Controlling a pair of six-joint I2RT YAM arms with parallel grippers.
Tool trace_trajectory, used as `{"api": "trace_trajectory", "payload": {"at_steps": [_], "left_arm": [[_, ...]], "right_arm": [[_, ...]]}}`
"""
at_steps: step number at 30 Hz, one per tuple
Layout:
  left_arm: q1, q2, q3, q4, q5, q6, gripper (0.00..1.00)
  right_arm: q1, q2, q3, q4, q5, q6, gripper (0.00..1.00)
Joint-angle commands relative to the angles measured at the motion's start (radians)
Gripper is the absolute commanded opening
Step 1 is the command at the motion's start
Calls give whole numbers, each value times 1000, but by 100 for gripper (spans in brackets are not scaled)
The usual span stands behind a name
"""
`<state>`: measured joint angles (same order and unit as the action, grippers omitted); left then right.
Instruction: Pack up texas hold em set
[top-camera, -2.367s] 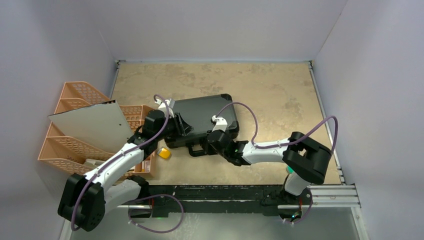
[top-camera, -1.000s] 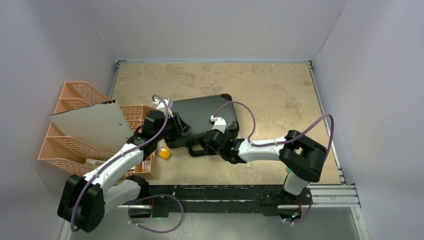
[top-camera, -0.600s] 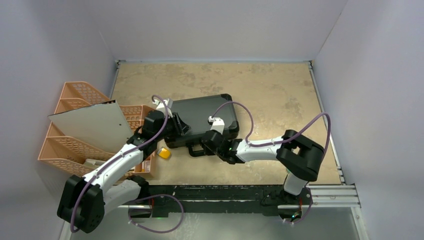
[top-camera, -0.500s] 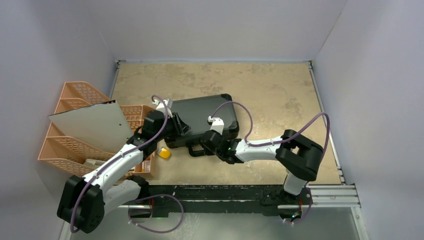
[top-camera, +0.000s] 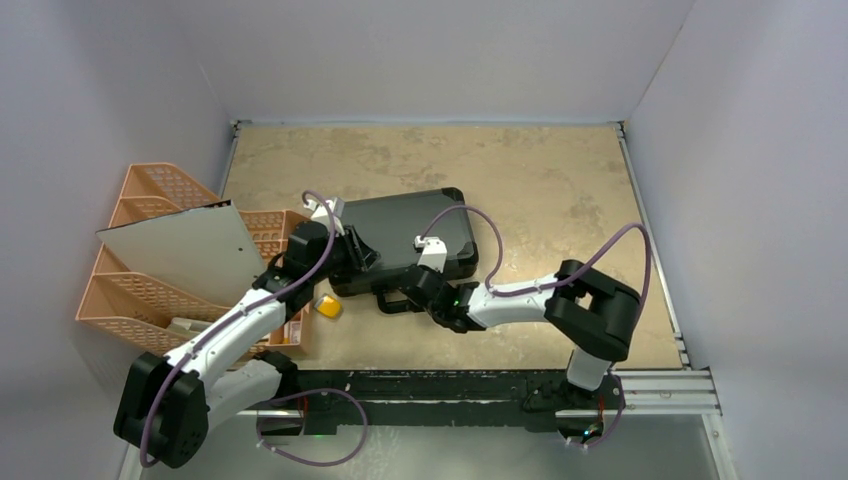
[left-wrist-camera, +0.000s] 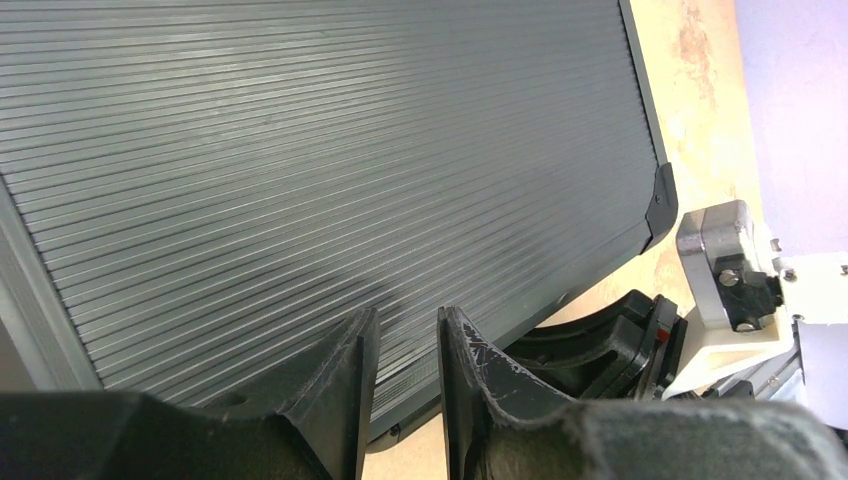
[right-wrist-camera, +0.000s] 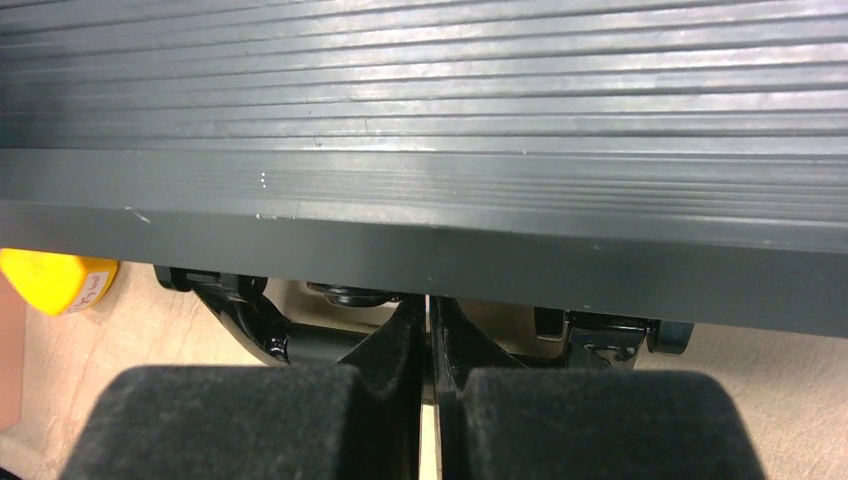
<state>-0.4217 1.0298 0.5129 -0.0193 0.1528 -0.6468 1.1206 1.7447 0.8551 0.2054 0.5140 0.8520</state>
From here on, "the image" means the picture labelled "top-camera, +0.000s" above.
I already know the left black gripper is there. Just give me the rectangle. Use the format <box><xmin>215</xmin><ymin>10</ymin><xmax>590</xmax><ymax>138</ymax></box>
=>
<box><xmin>309</xmin><ymin>226</ymin><xmax>377</xmax><ymax>285</ymax></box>

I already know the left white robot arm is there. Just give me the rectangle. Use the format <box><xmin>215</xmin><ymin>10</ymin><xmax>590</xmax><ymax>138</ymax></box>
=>
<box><xmin>113</xmin><ymin>221</ymin><xmax>380</xmax><ymax>468</ymax></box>

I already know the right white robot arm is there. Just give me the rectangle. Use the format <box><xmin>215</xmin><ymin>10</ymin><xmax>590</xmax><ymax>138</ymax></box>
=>
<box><xmin>399</xmin><ymin>260</ymin><xmax>645</xmax><ymax>407</ymax></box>

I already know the yellow orange block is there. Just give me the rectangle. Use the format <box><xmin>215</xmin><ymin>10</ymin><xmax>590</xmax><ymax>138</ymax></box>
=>
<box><xmin>315</xmin><ymin>295</ymin><xmax>343</xmax><ymax>319</ymax></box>

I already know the orange plastic desk organizer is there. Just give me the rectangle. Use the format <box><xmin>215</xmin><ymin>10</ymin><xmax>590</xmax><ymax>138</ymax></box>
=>
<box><xmin>239</xmin><ymin>210</ymin><xmax>312</xmax><ymax>358</ymax></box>

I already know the grey flat board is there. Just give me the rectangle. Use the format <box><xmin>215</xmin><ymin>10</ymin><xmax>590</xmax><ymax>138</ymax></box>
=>
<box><xmin>97</xmin><ymin>200</ymin><xmax>267</xmax><ymax>307</ymax></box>

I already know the orange plastic file rack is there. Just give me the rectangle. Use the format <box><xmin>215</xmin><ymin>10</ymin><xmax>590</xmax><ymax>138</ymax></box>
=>
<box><xmin>76</xmin><ymin>163</ymin><xmax>229</xmax><ymax>355</ymax></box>

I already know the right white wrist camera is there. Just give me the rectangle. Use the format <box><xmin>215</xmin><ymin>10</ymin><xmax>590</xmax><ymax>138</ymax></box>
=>
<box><xmin>413</xmin><ymin>236</ymin><xmax>448</xmax><ymax>273</ymax></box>

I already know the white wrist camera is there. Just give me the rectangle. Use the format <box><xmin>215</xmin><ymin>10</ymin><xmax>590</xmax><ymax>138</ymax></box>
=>
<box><xmin>413</xmin><ymin>236</ymin><xmax>448</xmax><ymax>273</ymax></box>
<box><xmin>305</xmin><ymin>197</ymin><xmax>345</xmax><ymax>235</ymax></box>

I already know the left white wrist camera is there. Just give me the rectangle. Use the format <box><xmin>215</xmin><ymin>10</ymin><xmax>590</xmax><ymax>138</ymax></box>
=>
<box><xmin>305</xmin><ymin>197</ymin><xmax>345</xmax><ymax>235</ymax></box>

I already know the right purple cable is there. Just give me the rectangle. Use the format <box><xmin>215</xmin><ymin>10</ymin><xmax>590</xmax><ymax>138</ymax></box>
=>
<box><xmin>420</xmin><ymin>204</ymin><xmax>654</xmax><ymax>452</ymax></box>

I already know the purple cable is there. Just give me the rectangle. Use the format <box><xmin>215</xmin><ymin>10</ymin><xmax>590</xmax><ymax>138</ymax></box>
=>
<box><xmin>139</xmin><ymin>189</ymin><xmax>369</xmax><ymax>469</ymax></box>
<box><xmin>420</xmin><ymin>204</ymin><xmax>654</xmax><ymax>452</ymax></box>

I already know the black base frame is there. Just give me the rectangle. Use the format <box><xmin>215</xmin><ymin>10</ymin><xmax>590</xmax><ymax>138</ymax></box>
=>
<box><xmin>252</xmin><ymin>369</ymin><xmax>626</xmax><ymax>441</ymax></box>

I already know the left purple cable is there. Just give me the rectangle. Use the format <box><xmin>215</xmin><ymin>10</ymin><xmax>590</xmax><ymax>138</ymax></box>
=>
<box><xmin>139</xmin><ymin>189</ymin><xmax>369</xmax><ymax>469</ymax></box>

